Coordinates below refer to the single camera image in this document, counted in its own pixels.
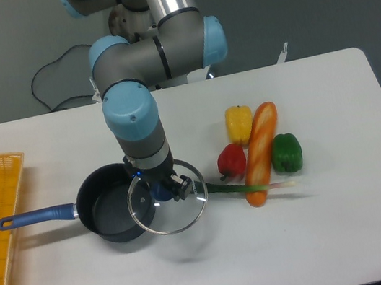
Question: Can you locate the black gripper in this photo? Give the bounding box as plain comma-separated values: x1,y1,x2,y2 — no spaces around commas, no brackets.
123,149,193,202

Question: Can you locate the glass lid blue knob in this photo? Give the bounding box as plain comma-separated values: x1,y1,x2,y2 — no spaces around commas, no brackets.
127,159,209,235

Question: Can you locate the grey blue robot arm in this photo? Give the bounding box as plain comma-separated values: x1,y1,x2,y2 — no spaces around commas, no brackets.
60,0,228,200

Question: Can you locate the green spring onion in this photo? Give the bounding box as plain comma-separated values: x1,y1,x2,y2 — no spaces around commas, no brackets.
206,180,296,193

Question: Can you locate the red bell pepper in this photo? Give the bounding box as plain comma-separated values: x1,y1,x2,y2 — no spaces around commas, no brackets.
217,143,247,181

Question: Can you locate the orange baguette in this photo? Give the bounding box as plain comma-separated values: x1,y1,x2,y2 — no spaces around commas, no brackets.
231,100,292,209

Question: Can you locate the yellow bell pepper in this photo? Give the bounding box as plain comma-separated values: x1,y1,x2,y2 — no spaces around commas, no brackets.
224,105,253,147

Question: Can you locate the green bell pepper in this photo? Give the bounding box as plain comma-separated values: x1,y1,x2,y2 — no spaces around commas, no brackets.
271,133,303,173

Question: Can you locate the dark saucepan blue handle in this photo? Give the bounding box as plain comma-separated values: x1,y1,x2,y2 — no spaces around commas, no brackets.
0,163,145,243

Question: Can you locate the black cable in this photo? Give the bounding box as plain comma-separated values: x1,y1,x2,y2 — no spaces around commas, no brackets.
25,42,103,115

